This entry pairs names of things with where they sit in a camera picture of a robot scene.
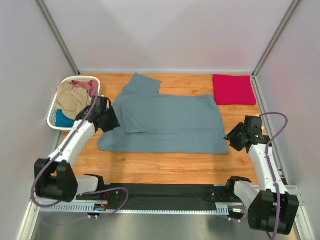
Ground grey-blue t-shirt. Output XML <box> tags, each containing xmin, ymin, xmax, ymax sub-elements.
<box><xmin>97</xmin><ymin>73</ymin><xmax>229</xmax><ymax>155</ymax></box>

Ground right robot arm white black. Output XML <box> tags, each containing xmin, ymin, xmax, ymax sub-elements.
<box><xmin>225</xmin><ymin>116</ymin><xmax>299</xmax><ymax>239</ymax></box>

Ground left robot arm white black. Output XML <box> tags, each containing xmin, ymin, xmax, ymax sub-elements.
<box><xmin>31</xmin><ymin>106</ymin><xmax>120</xmax><ymax>202</ymax></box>

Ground pink shirt in basket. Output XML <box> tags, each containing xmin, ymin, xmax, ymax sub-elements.
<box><xmin>69</xmin><ymin>79</ymin><xmax>99</xmax><ymax>97</ymax></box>

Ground beige shirt in basket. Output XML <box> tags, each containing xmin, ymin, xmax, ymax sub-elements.
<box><xmin>56</xmin><ymin>82</ymin><xmax>91</xmax><ymax>120</ymax></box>

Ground teal shirt in basket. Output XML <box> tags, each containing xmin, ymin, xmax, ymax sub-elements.
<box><xmin>55</xmin><ymin>109</ymin><xmax>75</xmax><ymax>128</ymax></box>

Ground folded magenta t-shirt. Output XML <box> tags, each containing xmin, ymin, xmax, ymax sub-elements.
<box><xmin>212</xmin><ymin>74</ymin><xmax>257</xmax><ymax>106</ymax></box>

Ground white plastic laundry basket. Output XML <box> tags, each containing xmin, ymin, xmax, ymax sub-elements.
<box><xmin>47</xmin><ymin>76</ymin><xmax>101</xmax><ymax>132</ymax></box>

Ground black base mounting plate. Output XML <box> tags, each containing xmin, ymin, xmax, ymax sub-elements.
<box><xmin>76</xmin><ymin>183</ymin><xmax>244</xmax><ymax>210</ymax></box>

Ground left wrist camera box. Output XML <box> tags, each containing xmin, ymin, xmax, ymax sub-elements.
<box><xmin>91</xmin><ymin>96</ymin><xmax>112</xmax><ymax>111</ymax></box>

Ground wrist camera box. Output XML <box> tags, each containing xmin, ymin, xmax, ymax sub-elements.
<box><xmin>91</xmin><ymin>96</ymin><xmax>112</xmax><ymax>111</ymax></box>
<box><xmin>244</xmin><ymin>115</ymin><xmax>263</xmax><ymax>135</ymax></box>

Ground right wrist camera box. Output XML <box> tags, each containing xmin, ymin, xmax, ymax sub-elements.
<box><xmin>244</xmin><ymin>115</ymin><xmax>263</xmax><ymax>135</ymax></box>

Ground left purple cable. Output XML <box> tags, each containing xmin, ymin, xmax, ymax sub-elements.
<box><xmin>30</xmin><ymin>86</ymin><xmax>130</xmax><ymax>227</ymax></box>

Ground slotted grey cable duct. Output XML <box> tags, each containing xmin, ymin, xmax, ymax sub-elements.
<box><xmin>39</xmin><ymin>201</ymin><xmax>229</xmax><ymax>216</ymax></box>

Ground aluminium front rail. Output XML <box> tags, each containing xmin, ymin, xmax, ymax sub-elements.
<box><xmin>30</xmin><ymin>181</ymin><xmax>305</xmax><ymax>206</ymax></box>

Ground left aluminium frame post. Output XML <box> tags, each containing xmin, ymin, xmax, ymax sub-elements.
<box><xmin>35</xmin><ymin>0</ymin><xmax>81</xmax><ymax>76</ymax></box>

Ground aluminium frame post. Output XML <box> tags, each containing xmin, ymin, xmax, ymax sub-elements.
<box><xmin>251</xmin><ymin>0</ymin><xmax>302</xmax><ymax>77</ymax></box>
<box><xmin>35</xmin><ymin>0</ymin><xmax>81</xmax><ymax>76</ymax></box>

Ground right aluminium frame post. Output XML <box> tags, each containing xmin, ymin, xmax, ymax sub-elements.
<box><xmin>251</xmin><ymin>0</ymin><xmax>302</xmax><ymax>77</ymax></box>

